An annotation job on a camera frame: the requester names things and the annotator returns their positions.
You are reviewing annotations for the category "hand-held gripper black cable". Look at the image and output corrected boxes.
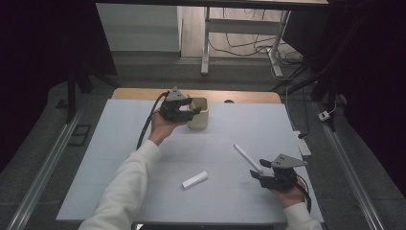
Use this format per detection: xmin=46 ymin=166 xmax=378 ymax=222
xmin=136 ymin=90 xmax=170 ymax=151
xmin=295 ymin=173 xmax=313 ymax=214

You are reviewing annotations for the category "white desk frame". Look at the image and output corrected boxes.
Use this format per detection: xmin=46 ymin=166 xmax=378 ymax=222
xmin=200 ymin=7 xmax=292 ymax=78

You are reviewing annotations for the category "metal floor rail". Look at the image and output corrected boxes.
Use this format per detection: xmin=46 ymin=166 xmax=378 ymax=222
xmin=314 ymin=102 xmax=388 ymax=230
xmin=6 ymin=104 xmax=84 ymax=230

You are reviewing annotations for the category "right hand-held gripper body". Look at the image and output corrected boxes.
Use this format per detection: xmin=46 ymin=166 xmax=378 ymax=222
xmin=259 ymin=153 xmax=308 ymax=193

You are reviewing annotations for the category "white plug adapter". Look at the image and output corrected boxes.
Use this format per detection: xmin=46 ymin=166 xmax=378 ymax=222
xmin=318 ymin=101 xmax=338 ymax=122

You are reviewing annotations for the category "white pen with clear tip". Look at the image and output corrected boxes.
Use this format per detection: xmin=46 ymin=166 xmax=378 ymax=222
xmin=233 ymin=143 xmax=265 ymax=175

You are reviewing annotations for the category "black stand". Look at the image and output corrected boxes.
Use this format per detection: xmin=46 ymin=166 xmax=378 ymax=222
xmin=65 ymin=61 xmax=121 ymax=125
xmin=271 ymin=18 xmax=352 ymax=132

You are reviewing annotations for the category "white cylindrical tube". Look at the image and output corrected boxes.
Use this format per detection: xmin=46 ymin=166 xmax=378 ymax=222
xmin=181 ymin=171 xmax=210 ymax=190

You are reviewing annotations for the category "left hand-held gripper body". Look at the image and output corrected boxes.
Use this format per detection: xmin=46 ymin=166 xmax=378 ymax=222
xmin=158 ymin=86 xmax=190 ymax=123

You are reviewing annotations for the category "tangle of black floor cables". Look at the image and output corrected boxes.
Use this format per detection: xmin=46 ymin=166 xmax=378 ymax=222
xmin=209 ymin=8 xmax=305 ymax=66

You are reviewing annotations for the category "white table mat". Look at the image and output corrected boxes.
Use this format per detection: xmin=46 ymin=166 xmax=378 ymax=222
xmin=56 ymin=98 xmax=325 ymax=224

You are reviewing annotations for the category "right hand-held gripper black cable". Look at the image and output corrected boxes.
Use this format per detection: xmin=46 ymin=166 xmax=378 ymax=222
xmin=295 ymin=173 xmax=313 ymax=214

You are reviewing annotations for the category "person's right hand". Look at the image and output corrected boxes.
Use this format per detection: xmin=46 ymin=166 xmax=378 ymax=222
xmin=270 ymin=184 xmax=308 ymax=210

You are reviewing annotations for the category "person's left hand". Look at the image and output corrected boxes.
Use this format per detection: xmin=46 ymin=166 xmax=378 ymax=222
xmin=147 ymin=110 xmax=187 ymax=147

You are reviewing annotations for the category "beige pen holder cup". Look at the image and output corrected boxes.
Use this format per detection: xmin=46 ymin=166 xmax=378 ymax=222
xmin=186 ymin=97 xmax=211 ymax=130

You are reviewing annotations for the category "black floor plate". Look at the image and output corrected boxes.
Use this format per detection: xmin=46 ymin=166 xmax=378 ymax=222
xmin=67 ymin=124 xmax=92 ymax=148

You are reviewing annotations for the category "white power strip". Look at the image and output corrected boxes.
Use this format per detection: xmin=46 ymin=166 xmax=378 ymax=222
xmin=293 ymin=129 xmax=312 ymax=157

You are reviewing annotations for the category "left hand-held gripper black cable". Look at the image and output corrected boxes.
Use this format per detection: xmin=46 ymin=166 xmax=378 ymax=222
xmin=136 ymin=90 xmax=170 ymax=151

